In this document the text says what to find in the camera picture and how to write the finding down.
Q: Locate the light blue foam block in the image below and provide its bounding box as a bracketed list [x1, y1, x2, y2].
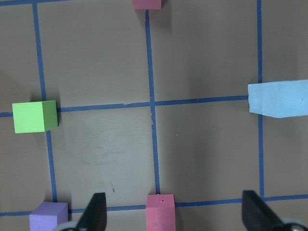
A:
[248, 80, 308, 118]

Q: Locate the green foam block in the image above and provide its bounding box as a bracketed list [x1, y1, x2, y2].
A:
[12, 101, 58, 134]

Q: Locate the purple foam block far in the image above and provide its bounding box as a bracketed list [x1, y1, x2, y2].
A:
[29, 202, 68, 231]

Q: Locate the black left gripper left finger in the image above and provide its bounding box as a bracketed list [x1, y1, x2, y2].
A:
[73, 192, 107, 231]

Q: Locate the pink foam block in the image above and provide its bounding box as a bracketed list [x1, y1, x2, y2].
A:
[146, 194, 176, 231]
[131, 0, 162, 10]

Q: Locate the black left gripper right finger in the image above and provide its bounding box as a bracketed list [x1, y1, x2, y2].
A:
[242, 190, 292, 231]

